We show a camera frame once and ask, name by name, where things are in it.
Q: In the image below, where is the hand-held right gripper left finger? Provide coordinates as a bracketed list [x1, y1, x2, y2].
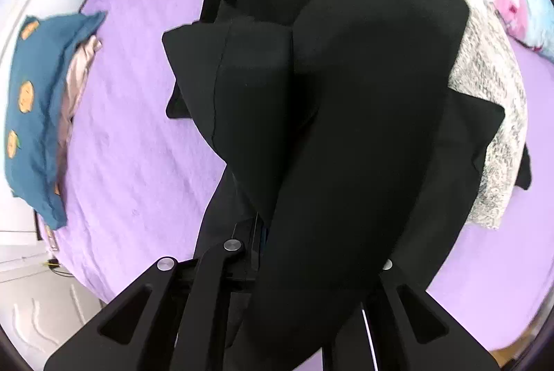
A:
[43, 215, 268, 371]

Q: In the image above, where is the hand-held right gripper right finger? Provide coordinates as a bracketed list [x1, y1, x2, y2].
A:
[322, 260, 493, 371]

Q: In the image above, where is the black jacket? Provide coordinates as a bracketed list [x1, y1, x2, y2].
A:
[162, 0, 507, 371]

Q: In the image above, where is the purple bed sheet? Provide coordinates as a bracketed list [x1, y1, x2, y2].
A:
[37, 0, 554, 350]

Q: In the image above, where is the white cabinet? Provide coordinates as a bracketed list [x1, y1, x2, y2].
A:
[0, 219, 109, 354]

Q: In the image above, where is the small black cloth piece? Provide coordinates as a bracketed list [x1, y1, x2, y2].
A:
[516, 144, 534, 191]

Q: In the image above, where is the beige satin cloth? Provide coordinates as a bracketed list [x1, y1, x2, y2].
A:
[54, 36, 102, 199]

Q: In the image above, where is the blue pillow with orange print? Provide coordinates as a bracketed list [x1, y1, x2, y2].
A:
[4, 10, 109, 231]

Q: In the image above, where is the yellow black cable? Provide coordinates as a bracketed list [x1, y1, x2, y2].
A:
[41, 256, 76, 279]

